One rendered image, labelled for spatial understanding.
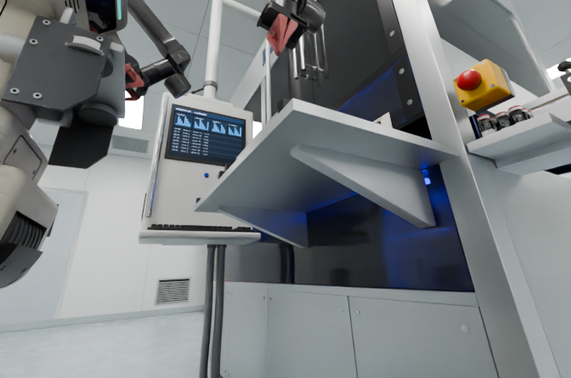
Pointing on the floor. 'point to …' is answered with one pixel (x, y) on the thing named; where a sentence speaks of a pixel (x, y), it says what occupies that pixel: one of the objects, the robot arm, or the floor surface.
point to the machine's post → (470, 189)
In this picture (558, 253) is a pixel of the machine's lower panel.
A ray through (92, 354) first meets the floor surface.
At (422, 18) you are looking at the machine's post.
